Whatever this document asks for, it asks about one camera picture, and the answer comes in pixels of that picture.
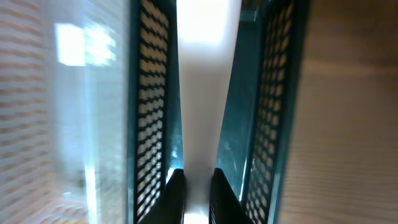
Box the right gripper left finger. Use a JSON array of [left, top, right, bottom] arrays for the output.
[[139, 169, 186, 224]]

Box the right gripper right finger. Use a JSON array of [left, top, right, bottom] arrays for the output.
[[209, 168, 252, 224]]

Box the white spoon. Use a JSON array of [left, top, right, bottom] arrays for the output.
[[176, 0, 242, 224]]

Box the black plastic basket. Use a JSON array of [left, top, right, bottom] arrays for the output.
[[127, 0, 310, 224]]

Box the clear plastic basket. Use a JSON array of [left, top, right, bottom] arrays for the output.
[[1, 0, 130, 223]]

